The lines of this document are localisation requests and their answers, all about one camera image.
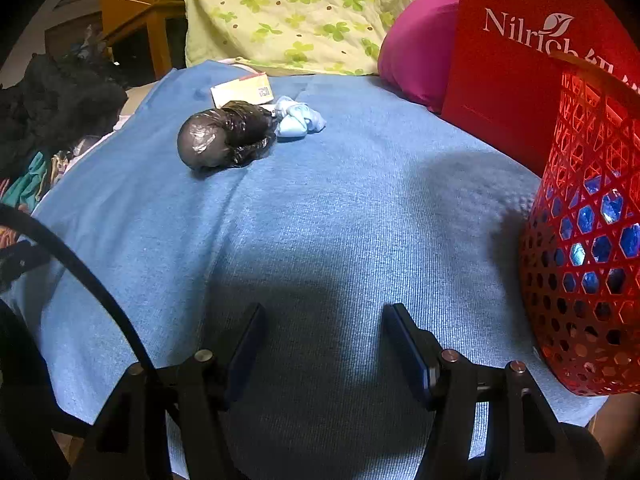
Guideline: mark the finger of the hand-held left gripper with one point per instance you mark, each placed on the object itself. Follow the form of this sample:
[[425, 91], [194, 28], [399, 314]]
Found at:
[[22, 262]]

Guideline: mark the red paper gift bag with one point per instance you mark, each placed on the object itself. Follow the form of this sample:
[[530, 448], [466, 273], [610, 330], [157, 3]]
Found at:
[[500, 60]]

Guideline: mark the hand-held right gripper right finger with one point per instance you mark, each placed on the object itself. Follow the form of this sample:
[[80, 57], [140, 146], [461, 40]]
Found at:
[[410, 355]]

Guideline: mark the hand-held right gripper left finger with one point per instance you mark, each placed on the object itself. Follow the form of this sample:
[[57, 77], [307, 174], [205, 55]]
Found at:
[[245, 350]]

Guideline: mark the orange wooden cabinet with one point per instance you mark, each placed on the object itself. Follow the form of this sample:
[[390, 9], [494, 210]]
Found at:
[[135, 5]]

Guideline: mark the black clothing pile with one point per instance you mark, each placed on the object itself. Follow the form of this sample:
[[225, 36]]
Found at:
[[55, 105]]

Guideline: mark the light blue cloth wad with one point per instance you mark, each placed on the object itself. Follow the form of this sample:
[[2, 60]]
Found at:
[[297, 120]]

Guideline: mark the blue towel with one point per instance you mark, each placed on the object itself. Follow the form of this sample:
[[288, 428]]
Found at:
[[325, 210]]

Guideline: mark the blue plastic bag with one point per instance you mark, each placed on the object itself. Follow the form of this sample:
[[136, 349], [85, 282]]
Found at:
[[595, 225]]

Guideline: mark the yellow medicine box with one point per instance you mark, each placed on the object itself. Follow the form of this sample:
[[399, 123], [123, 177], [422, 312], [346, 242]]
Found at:
[[240, 91]]

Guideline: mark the black plastic bag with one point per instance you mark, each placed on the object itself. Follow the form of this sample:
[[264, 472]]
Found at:
[[215, 135]]

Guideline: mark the pink pillow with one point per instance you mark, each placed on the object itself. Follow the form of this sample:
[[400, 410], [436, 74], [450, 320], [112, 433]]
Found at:
[[415, 50]]

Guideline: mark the red mesh basket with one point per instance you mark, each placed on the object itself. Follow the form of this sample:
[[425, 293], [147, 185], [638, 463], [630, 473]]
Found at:
[[575, 335]]

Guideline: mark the green clover quilt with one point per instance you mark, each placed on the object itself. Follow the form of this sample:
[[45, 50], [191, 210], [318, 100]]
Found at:
[[300, 10]]

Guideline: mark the teal cloth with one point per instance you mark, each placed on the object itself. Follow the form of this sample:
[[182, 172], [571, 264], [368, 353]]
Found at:
[[30, 180]]

